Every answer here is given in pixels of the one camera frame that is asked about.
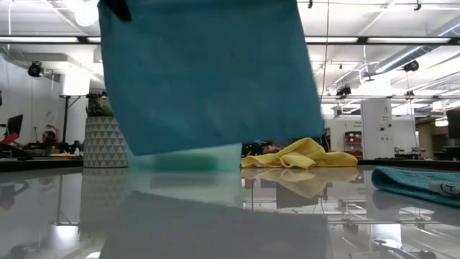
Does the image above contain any red storage shelf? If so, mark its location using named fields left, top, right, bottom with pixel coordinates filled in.
left=344, top=131, right=364, bottom=159

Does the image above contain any teal microfiber towel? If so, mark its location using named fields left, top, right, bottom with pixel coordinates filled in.
left=371, top=165, right=460, bottom=208

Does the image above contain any succulent in triangle-pattern pot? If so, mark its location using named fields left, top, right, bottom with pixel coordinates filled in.
left=83, top=91, right=129, bottom=168

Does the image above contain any black monitor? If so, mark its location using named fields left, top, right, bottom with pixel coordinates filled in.
left=4, top=114, right=24, bottom=140

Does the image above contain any teal plastic tray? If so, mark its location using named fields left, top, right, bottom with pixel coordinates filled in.
left=127, top=143, right=242, bottom=173

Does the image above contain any light blue microfiber towel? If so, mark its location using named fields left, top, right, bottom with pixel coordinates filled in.
left=97, top=0, right=324, bottom=157

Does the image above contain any thin hanging cable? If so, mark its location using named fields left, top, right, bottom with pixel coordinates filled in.
left=321, top=0, right=331, bottom=109

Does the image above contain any white pillar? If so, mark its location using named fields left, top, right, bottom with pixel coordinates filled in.
left=360, top=99, right=395, bottom=160

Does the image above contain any yellow microfiber towel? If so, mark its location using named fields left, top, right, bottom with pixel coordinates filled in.
left=240, top=137, right=359, bottom=170

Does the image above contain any person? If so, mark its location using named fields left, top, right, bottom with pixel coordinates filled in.
left=41, top=124, right=59, bottom=145

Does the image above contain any red bar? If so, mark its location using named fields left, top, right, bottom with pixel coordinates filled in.
left=0, top=132, right=21, bottom=148

